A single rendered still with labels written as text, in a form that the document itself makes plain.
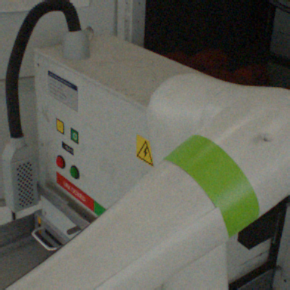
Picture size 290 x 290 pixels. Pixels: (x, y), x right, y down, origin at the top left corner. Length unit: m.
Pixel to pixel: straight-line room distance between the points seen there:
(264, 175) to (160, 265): 0.14
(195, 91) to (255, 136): 0.15
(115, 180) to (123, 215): 0.64
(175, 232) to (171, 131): 0.21
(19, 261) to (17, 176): 0.26
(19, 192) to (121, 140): 0.38
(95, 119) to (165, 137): 0.47
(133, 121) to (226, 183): 0.54
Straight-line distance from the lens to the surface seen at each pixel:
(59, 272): 0.58
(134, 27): 1.63
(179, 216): 0.58
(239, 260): 1.40
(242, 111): 0.64
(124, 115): 1.13
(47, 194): 1.44
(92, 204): 1.34
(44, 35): 1.62
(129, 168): 1.17
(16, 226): 1.62
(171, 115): 0.75
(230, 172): 0.60
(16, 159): 1.40
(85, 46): 1.32
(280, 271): 1.48
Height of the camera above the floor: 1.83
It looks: 29 degrees down
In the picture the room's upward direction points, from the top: 1 degrees clockwise
